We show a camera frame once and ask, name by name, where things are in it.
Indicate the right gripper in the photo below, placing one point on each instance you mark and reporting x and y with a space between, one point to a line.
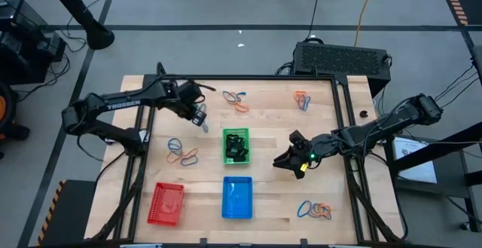
316 148

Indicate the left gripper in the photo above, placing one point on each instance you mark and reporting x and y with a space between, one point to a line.
188 97

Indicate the blue rubber band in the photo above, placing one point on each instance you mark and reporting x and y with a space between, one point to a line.
241 93
205 128
169 144
188 164
298 210
309 103
223 95

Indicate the black rubber band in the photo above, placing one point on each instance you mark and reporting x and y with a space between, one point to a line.
241 139
239 160
231 154
228 142
241 152

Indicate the rubber band cluster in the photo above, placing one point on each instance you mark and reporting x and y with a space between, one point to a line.
310 214

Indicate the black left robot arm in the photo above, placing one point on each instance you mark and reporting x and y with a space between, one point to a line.
124 105

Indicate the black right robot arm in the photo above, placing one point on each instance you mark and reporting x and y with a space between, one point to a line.
376 131

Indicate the yellow tag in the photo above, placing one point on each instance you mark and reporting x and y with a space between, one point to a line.
303 167

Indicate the green plastic basket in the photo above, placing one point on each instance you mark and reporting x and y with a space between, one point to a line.
226 131

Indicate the blue plastic basket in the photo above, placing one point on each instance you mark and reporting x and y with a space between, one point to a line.
237 202

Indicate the black table clamp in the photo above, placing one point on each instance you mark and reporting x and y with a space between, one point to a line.
203 243
304 243

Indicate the small black knob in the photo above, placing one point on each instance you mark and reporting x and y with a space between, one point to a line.
363 114

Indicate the red plastic basket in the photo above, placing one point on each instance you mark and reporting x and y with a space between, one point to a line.
154 202

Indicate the black perforated computer case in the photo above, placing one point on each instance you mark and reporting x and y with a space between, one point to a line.
339 59

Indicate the white paper sheet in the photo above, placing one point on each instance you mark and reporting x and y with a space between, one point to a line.
421 172

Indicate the black pole stand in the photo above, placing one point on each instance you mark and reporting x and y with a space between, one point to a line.
98 35

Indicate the silver edge plate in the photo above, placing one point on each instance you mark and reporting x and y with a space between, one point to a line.
141 246

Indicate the black metal stand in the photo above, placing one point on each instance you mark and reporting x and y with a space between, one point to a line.
437 152

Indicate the black caster wheel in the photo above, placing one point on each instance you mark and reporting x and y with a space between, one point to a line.
465 226

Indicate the black equipment stack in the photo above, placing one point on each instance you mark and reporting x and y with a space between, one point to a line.
22 52

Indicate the orange black wheeled device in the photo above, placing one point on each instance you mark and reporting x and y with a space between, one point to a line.
5 108

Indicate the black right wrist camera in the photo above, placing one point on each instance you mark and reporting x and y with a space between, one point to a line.
295 136

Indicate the silver arm base bracket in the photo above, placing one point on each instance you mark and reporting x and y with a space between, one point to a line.
145 136

